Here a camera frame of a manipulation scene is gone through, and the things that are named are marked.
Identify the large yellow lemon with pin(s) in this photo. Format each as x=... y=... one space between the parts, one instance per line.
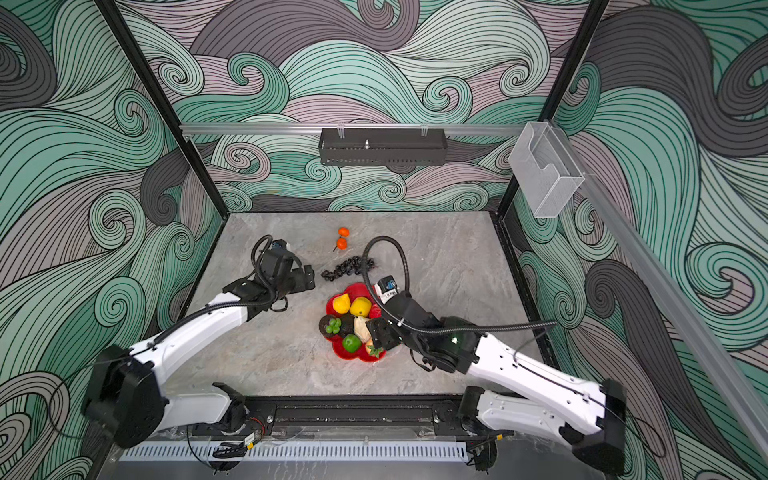
x=360 y=307

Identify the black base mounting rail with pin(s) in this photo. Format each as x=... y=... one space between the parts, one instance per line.
x=360 y=414

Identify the red flower-shaped fruit bowl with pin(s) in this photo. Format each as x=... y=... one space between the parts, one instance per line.
x=354 y=291

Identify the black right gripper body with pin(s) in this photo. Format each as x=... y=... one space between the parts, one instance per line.
x=389 y=332

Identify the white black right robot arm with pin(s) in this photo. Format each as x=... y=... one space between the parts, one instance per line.
x=584 y=415

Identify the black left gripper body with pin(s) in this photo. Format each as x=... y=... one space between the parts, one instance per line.
x=296 y=281

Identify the black perforated wall tray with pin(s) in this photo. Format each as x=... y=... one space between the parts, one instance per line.
x=401 y=148

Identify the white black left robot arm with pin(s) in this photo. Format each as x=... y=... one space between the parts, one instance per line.
x=126 y=394

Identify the small peach fruit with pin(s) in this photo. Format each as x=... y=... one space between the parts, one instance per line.
x=373 y=351

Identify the aluminium wall rail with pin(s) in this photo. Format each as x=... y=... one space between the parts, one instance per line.
x=275 y=128

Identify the white slotted cable duct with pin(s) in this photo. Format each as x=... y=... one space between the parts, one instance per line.
x=306 y=451

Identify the small wrinkled yellow fruit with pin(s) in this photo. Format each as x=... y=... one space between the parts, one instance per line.
x=341 y=304

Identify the dark purple grape bunch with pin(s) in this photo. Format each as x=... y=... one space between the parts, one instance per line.
x=351 y=266

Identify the dark brown passion fruit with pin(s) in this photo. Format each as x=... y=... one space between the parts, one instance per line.
x=330 y=326

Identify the clear plastic wall bin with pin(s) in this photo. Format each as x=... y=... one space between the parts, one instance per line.
x=544 y=164

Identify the dark avocado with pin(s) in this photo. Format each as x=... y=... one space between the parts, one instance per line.
x=347 y=325

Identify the beige garlic bulb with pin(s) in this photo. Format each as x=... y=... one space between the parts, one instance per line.
x=361 y=329

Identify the green lime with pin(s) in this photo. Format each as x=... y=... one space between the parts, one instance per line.
x=351 y=343

